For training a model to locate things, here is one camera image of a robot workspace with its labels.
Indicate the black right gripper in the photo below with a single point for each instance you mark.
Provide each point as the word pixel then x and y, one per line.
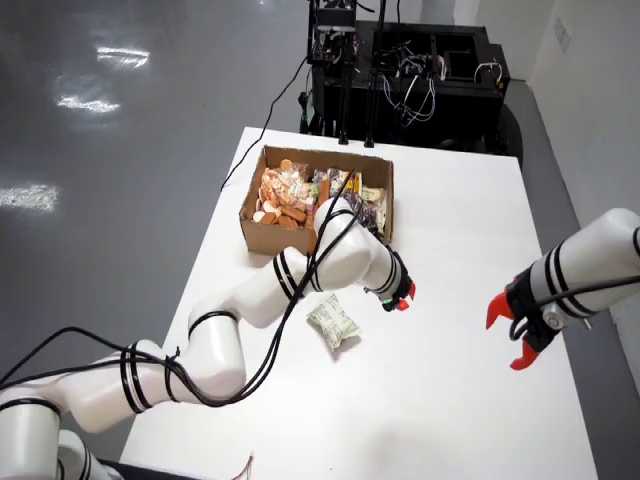
pixel 525 310

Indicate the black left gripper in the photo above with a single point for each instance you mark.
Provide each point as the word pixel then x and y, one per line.
pixel 402 272

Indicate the green white snack packet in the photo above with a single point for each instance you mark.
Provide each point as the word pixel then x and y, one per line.
pixel 332 320

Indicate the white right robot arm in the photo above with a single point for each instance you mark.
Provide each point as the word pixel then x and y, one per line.
pixel 590 260

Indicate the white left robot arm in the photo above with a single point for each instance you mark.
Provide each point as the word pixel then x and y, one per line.
pixel 225 345

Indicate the purple patterned snack bag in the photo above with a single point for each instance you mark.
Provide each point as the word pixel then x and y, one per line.
pixel 369 215

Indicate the white beige snack packet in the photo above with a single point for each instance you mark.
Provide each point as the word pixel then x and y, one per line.
pixel 377 202

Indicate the yellow snack packet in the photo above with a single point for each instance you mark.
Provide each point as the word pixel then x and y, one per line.
pixel 356 182

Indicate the dark multicolour snack packet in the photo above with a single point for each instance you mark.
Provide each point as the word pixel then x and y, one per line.
pixel 325 176

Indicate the brown wafer bar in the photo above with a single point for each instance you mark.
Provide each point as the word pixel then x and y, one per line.
pixel 325 189

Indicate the pastel candy packet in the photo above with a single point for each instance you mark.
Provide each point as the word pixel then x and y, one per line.
pixel 306 196

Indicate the brown cardboard box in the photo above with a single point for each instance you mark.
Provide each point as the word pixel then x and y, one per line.
pixel 270 237

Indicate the brown biscuits pile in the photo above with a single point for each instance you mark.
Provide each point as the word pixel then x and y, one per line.
pixel 280 216

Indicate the bag of orange round crackers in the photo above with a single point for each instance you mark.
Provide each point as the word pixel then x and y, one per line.
pixel 280 182

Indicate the black equipment cart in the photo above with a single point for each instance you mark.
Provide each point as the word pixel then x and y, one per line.
pixel 450 115

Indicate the black vertical stand pole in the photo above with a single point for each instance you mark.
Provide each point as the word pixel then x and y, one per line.
pixel 371 100
pixel 345 100

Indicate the black electronics module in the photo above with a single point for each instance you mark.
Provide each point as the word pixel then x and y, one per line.
pixel 336 30

